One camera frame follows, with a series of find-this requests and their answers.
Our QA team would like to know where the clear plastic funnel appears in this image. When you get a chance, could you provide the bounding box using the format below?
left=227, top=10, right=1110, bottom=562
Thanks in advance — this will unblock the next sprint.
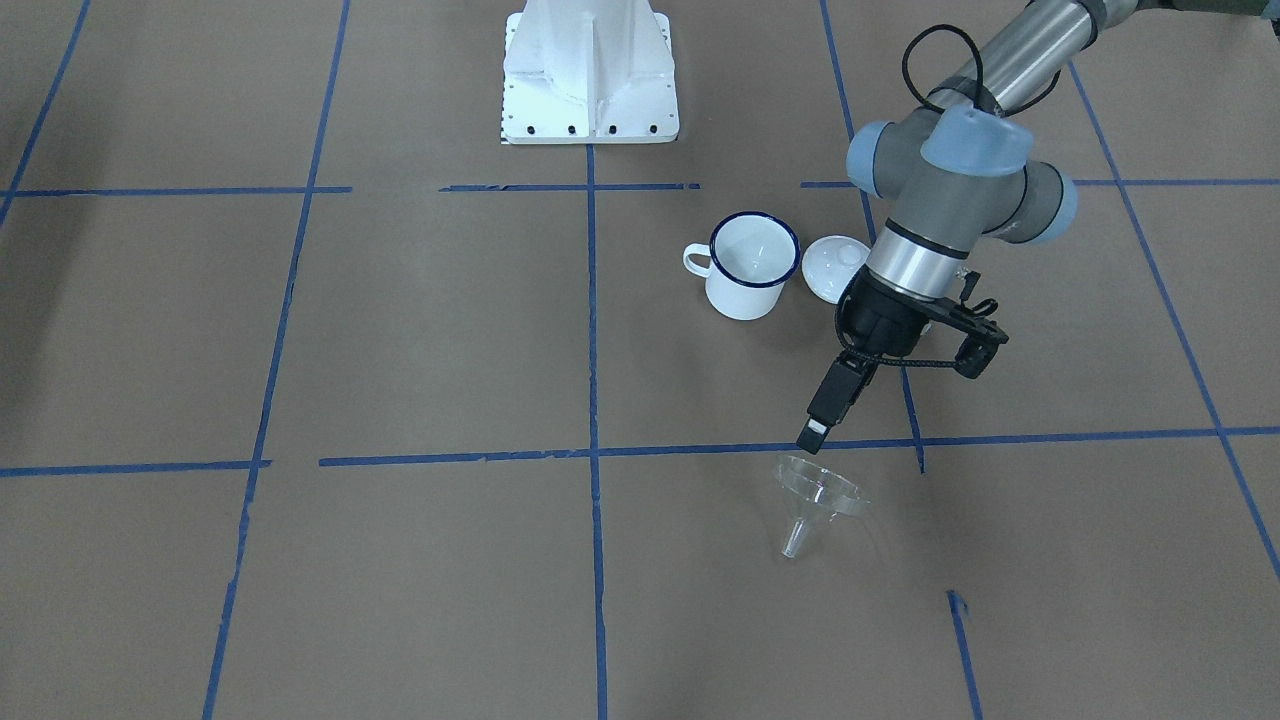
left=773, top=454, right=872, bottom=560

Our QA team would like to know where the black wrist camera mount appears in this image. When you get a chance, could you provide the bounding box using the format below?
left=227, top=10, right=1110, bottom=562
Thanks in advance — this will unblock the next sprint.
left=923, top=266, right=1009, bottom=379

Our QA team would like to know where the white enamel mug blue rim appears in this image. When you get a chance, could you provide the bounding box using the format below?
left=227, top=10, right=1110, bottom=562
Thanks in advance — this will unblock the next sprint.
left=682, top=211, right=801, bottom=322

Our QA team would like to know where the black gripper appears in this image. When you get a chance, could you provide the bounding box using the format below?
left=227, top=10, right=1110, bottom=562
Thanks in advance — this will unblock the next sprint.
left=796, top=270, right=946, bottom=455

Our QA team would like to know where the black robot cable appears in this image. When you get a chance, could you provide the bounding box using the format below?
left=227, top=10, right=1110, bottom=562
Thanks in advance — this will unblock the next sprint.
left=902, top=24, right=1062, bottom=113

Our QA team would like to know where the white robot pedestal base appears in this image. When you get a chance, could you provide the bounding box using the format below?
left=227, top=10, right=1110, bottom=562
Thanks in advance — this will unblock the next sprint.
left=500, top=1, right=681, bottom=145

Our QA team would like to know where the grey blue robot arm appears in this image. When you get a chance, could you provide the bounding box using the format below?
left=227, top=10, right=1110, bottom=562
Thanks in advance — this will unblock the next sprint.
left=797, top=1, right=1277, bottom=454

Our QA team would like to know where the white round mug lid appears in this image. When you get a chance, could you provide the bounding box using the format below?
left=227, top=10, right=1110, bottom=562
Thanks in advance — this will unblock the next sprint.
left=801, top=234, right=870, bottom=305

